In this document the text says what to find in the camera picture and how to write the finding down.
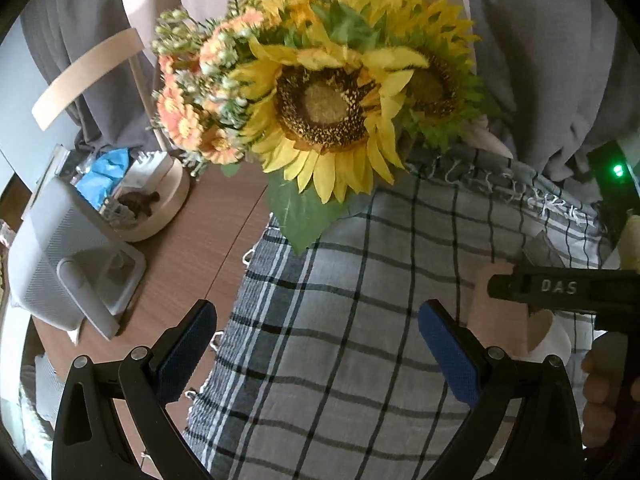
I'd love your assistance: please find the sunflower bouquet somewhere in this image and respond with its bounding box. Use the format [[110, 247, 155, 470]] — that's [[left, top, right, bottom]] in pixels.
[[152, 0, 491, 252]]

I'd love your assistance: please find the person's right hand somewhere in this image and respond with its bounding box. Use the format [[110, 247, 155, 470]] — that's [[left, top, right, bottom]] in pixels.
[[582, 333, 623, 448]]

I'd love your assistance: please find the wooden chair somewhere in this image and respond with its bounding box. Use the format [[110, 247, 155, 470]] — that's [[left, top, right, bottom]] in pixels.
[[32, 28, 155, 131]]

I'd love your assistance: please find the blue cloth on tray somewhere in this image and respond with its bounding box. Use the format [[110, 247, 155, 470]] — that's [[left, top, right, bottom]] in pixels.
[[75, 148, 130, 210]]

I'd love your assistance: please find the grey tablet stand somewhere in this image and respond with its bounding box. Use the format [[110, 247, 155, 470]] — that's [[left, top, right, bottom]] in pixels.
[[8, 177, 146, 339]]

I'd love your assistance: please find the round wooden tray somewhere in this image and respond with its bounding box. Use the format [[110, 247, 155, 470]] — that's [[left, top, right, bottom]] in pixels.
[[100, 151, 191, 243]]

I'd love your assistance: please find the grey curtain fabric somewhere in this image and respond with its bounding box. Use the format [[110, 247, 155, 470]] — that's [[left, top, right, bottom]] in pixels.
[[20, 0, 639, 203]]

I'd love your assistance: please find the white paper cup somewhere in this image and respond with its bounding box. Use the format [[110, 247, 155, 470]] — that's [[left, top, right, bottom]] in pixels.
[[526, 310, 572, 365]]

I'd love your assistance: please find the grey checked tablecloth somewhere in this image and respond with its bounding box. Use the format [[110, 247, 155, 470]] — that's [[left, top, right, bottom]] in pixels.
[[184, 146, 611, 479]]

